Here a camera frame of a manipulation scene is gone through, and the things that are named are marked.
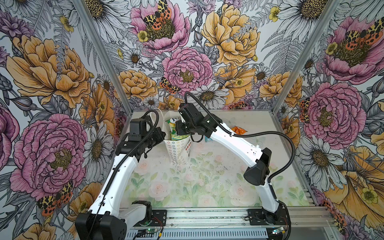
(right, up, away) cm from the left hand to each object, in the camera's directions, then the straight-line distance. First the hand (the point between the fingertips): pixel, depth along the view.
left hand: (166, 138), depth 77 cm
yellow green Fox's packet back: (+4, +6, -1) cm, 7 cm away
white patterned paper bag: (+6, -6, +1) cm, 9 cm away
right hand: (+7, +3, 0) cm, 7 cm away
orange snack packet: (+44, +3, +24) cm, 50 cm away
